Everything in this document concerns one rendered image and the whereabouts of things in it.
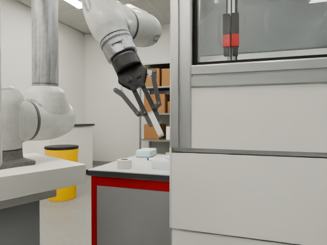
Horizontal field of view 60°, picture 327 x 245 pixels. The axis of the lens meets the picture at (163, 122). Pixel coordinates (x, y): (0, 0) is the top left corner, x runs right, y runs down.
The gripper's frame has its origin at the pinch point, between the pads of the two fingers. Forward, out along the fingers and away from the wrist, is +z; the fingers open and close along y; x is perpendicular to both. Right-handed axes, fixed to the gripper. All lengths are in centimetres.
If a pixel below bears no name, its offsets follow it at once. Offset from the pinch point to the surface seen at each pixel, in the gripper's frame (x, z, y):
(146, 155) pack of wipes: 97, 0, -13
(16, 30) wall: 329, -274, -131
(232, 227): -23.9, 24.9, 4.2
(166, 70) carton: 402, -137, 56
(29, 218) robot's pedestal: 25, 7, -53
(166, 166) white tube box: 57, 11, -4
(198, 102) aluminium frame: -25.3, 3.5, 8.3
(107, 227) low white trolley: 61, 24, -41
